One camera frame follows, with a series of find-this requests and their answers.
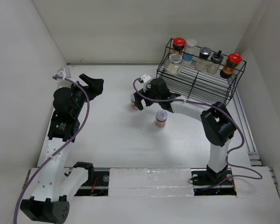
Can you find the black cap grinder bottle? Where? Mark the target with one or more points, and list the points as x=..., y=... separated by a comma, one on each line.
x=201, y=62

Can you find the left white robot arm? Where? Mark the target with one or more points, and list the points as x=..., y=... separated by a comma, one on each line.
x=50, y=200

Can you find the red lid sauce jar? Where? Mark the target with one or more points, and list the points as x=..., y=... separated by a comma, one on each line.
x=232, y=62
x=178, y=45

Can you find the white lid spice jar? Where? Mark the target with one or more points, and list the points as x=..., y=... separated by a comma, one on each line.
x=133, y=101
x=161, y=118

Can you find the black mounting rail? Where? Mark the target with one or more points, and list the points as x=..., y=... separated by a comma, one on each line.
x=99, y=185

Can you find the black wire rack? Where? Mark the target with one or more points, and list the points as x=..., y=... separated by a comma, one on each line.
x=200, y=85

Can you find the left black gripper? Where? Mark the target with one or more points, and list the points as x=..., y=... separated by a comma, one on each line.
x=94, y=87

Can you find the blue label clear bottle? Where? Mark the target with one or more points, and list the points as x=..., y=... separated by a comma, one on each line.
x=188, y=52

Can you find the black knob grinder bottle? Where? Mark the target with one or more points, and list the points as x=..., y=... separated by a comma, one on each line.
x=215, y=62

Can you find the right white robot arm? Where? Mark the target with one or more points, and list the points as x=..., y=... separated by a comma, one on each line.
x=215, y=118

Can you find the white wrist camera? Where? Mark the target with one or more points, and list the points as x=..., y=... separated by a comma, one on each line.
x=145, y=79
x=64, y=73

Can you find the clear glass jar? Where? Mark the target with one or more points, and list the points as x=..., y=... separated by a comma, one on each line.
x=173, y=65

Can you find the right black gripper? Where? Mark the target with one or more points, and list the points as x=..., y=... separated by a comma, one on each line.
x=138, y=104

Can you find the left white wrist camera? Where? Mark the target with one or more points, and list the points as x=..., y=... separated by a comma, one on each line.
x=64, y=73

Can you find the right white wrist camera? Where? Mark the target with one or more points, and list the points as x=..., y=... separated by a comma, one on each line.
x=145, y=79

